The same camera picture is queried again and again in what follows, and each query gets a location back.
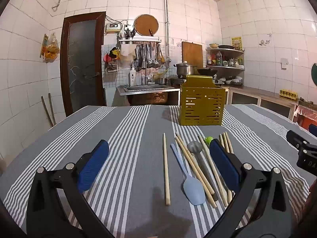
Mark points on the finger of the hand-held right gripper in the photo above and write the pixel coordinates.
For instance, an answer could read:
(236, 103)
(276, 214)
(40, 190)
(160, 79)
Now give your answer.
(296, 138)
(313, 130)

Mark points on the grey white striped tablecloth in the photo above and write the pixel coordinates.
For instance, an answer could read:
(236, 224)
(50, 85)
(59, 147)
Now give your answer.
(138, 153)

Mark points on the red label sauce bottle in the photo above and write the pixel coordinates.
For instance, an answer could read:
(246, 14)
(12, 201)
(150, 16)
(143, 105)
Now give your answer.
(213, 60)

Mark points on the yellow wall poster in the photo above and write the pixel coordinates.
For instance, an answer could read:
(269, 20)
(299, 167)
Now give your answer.
(236, 43)

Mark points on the white hanging cloth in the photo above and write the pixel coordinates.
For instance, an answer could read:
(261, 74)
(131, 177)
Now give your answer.
(127, 52)

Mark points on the beige bowl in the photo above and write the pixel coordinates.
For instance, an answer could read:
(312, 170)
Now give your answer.
(214, 46)

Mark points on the yellow perforated utensil holder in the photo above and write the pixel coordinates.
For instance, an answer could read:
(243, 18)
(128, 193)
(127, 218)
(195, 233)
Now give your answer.
(200, 104)

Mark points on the vertical wall pipe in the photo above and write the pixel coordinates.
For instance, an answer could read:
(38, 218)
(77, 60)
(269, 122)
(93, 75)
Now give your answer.
(166, 17)

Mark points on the dark shallow pan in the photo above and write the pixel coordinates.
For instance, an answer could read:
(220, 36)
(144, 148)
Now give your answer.
(225, 46)

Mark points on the corner wall shelf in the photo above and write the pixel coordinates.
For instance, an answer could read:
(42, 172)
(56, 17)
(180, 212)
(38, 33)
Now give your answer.
(226, 67)

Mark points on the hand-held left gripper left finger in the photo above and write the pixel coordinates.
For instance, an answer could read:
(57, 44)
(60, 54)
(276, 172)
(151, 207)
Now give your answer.
(92, 164)

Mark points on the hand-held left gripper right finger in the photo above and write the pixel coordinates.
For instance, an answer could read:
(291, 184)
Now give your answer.
(224, 164)

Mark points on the gas stove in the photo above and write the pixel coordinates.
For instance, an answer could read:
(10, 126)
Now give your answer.
(177, 80)

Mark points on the beige wall controller box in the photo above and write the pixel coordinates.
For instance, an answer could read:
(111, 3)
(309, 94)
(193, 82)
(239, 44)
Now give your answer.
(113, 27)

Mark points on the yellow black hanging glove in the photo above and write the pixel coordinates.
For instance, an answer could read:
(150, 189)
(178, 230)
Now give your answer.
(114, 52)

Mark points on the white soap bottle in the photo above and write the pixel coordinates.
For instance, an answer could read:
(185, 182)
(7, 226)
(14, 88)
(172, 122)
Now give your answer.
(132, 76)

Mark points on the wall hook stickers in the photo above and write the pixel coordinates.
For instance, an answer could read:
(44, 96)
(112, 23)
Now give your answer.
(265, 41)

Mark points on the red plastic sheet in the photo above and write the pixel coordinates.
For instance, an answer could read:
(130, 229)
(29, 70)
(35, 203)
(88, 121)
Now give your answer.
(307, 114)

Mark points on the grey metal spoon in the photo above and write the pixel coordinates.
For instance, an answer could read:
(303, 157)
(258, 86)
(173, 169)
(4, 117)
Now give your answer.
(195, 147)

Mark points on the hanging printed card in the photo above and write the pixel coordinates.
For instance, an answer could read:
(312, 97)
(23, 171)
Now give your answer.
(44, 44)

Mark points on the rectangular wooden cutting board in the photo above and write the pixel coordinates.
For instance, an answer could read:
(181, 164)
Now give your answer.
(192, 53)

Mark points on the white wall socket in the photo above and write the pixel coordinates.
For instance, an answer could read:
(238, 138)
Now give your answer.
(284, 63)

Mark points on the person's right hand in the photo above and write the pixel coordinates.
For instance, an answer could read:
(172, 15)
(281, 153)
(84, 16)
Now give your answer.
(312, 203)

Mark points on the red funnel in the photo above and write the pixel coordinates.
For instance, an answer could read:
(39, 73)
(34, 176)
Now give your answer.
(106, 57)

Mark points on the small steel pot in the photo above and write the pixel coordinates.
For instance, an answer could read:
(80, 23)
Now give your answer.
(161, 81)

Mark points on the cooking oil bottle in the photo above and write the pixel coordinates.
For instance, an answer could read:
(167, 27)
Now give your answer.
(219, 59)

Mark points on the steel kitchen sink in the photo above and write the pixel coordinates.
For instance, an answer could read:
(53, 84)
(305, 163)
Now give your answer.
(148, 90)

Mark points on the utensil cup with knives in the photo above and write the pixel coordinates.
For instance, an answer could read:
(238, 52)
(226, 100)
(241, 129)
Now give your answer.
(129, 33)

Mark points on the green round object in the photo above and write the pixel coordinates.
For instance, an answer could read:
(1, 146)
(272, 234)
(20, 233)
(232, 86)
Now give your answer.
(315, 74)

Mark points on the metal wall rack shelf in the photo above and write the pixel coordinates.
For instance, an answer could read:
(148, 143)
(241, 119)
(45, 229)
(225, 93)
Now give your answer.
(140, 40)

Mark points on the yellow egg carton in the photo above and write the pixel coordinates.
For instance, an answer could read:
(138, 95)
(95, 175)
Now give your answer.
(288, 93)

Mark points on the dark wooden glass door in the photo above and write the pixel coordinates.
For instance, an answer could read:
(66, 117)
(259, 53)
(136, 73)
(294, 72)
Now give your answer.
(81, 62)

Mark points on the round wooden board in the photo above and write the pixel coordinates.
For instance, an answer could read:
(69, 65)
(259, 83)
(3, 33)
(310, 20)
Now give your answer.
(146, 24)

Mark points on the row of hanging metal ladles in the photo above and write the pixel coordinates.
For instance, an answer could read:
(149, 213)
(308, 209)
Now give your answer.
(148, 57)

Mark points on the steel cooking pot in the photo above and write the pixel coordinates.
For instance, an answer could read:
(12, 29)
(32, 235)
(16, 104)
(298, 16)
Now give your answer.
(185, 69)

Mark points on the plastic bag of oranges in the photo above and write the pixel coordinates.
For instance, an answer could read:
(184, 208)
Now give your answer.
(52, 50)

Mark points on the black wok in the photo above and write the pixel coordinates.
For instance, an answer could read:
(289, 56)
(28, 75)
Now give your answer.
(207, 71)

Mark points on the kitchen counter cabinet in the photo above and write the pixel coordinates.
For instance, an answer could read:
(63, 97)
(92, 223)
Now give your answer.
(247, 98)

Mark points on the metal faucet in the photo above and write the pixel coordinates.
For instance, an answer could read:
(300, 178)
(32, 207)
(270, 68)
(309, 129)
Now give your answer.
(146, 78)

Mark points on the leaning wooden sticks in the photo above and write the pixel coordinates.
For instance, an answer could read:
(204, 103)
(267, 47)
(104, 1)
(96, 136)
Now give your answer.
(50, 111)

